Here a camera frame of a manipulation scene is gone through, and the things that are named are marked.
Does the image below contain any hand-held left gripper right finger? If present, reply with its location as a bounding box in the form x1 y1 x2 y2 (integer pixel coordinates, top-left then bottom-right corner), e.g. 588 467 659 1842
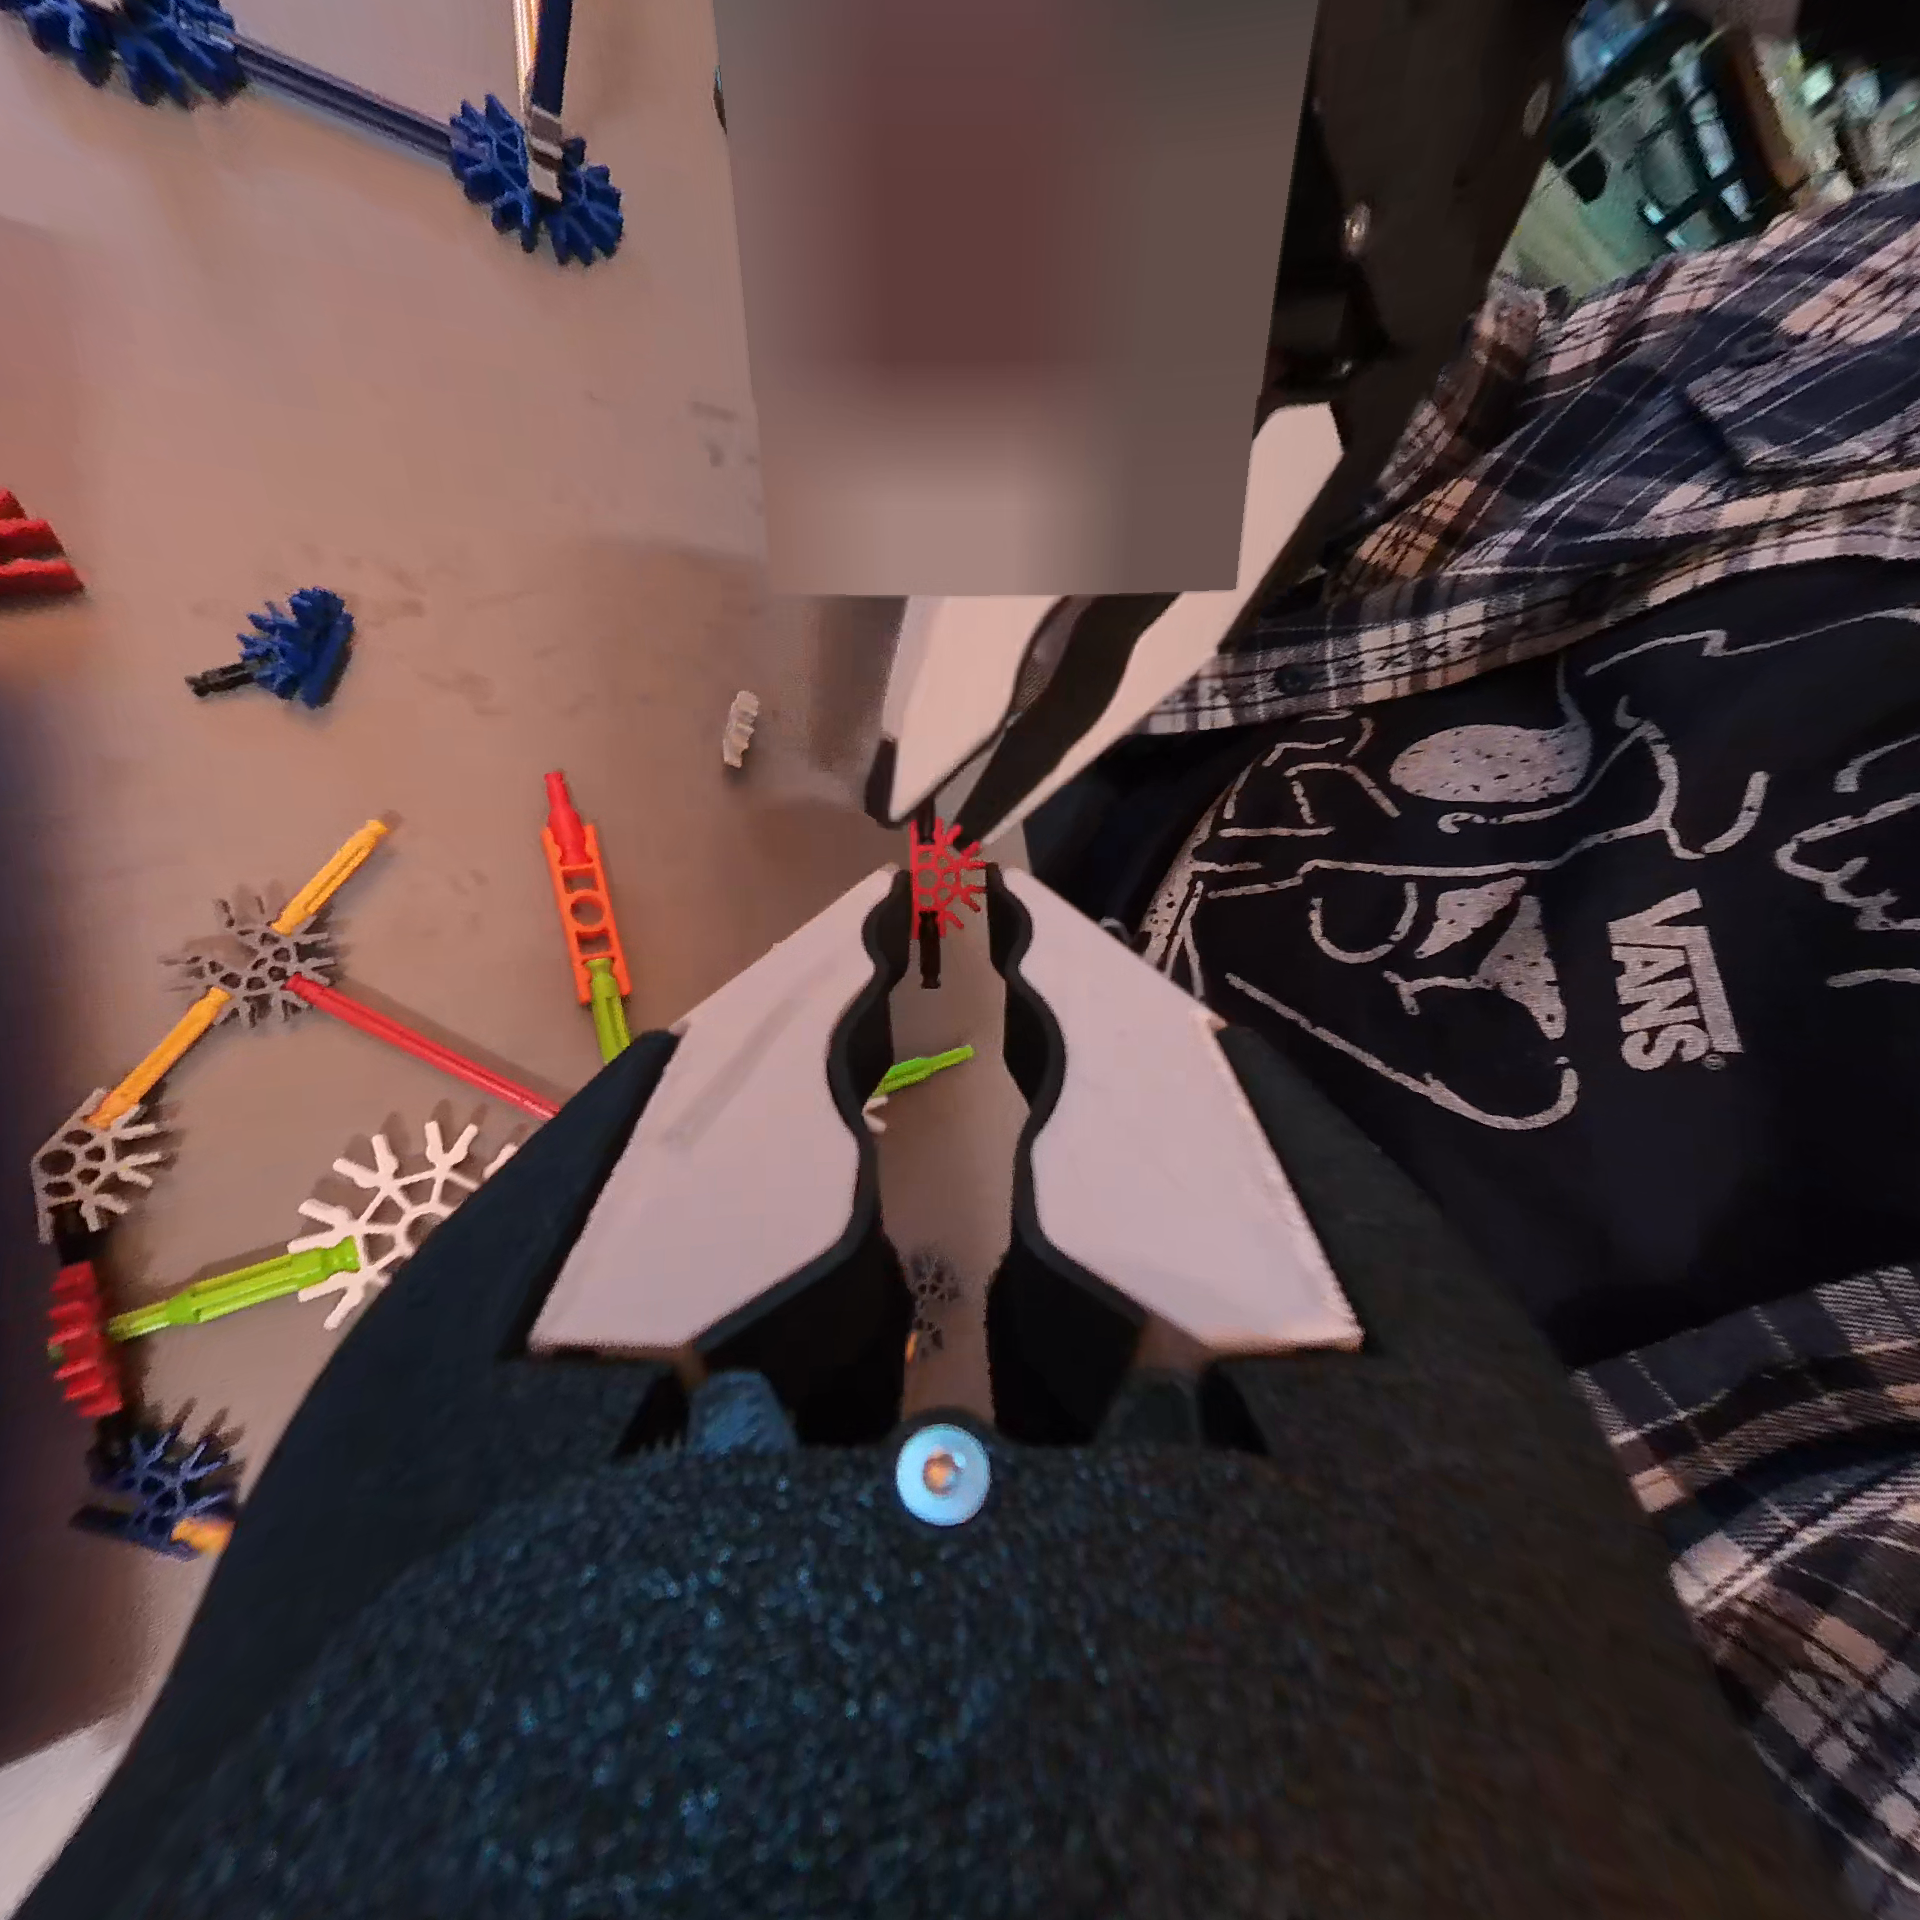
984 862 1368 1365

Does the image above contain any person's plaid shirt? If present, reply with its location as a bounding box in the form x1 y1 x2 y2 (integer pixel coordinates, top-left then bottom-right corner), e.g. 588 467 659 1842
1139 181 1920 1920

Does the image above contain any blue construction toy car frame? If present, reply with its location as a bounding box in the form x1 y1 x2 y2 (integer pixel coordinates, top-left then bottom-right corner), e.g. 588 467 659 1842
0 0 628 268

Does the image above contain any person in dark printed shirt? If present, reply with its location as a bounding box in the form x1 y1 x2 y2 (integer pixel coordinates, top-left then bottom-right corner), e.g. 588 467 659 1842
1036 554 1920 1372

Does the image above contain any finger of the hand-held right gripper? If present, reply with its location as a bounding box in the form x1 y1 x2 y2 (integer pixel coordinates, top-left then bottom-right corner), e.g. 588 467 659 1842
869 593 1058 830
961 404 1347 838

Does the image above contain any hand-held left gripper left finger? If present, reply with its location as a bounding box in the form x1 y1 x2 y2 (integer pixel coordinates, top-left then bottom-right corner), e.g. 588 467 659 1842
530 870 919 1357

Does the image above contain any red snowflake connector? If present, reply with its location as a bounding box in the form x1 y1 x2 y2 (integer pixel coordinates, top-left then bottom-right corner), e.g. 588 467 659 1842
904 815 994 997

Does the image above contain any spoked construction toy wheel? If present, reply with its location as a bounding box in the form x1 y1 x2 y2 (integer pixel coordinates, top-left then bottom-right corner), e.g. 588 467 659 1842
30 772 981 1564

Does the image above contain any red wedge connector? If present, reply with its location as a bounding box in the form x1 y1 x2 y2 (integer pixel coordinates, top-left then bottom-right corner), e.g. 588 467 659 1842
0 486 88 605

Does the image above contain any blue connector with black rod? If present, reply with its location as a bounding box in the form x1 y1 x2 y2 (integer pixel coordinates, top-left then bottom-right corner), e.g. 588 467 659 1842
186 585 360 712

